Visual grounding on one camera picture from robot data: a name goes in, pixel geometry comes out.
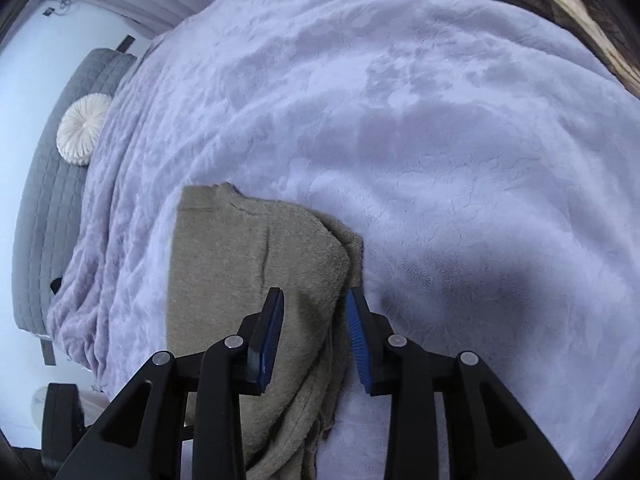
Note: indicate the white round cushion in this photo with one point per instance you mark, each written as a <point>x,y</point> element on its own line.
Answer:
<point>82,130</point>

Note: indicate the brown knit sweater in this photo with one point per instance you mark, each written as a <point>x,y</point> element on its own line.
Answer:
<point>225,260</point>

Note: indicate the grey quilted headboard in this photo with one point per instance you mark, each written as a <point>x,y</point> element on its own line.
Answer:
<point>45,210</point>

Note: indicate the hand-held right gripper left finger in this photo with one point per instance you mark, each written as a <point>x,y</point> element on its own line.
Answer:
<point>267,347</point>

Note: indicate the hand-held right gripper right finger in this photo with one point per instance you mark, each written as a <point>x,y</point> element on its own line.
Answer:
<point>357,347</point>

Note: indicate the lavender plush blanket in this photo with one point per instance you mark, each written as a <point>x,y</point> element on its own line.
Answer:
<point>425,160</point>

